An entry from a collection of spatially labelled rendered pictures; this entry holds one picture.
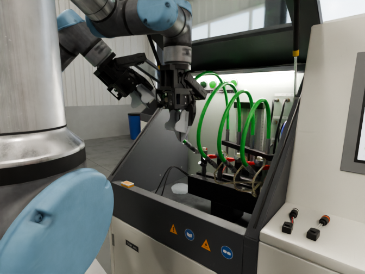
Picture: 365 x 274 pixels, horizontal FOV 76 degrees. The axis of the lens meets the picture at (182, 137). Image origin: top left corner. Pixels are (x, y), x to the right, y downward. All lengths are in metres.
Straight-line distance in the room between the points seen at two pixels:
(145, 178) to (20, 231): 1.03
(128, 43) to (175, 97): 7.69
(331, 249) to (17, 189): 0.62
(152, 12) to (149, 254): 0.84
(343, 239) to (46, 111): 0.68
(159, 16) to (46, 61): 0.34
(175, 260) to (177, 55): 0.68
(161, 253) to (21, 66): 0.85
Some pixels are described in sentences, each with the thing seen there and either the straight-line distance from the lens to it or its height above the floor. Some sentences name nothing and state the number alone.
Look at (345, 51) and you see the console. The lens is 0.90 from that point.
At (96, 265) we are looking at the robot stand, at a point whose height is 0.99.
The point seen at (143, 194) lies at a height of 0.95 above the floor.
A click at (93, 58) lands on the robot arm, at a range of 0.75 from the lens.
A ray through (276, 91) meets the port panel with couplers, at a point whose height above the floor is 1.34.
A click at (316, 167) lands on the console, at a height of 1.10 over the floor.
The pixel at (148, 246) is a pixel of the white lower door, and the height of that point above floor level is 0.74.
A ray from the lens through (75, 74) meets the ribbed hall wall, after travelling 7.42.
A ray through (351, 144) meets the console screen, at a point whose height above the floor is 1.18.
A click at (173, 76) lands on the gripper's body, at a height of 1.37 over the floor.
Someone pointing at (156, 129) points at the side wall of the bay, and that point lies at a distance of 1.21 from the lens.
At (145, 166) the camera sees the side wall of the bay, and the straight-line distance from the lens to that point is 1.19.
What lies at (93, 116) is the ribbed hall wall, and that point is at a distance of 7.55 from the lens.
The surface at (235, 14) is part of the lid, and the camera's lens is 1.02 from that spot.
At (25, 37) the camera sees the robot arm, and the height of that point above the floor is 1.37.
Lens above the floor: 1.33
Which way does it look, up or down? 10 degrees down
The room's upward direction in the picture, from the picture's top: straight up
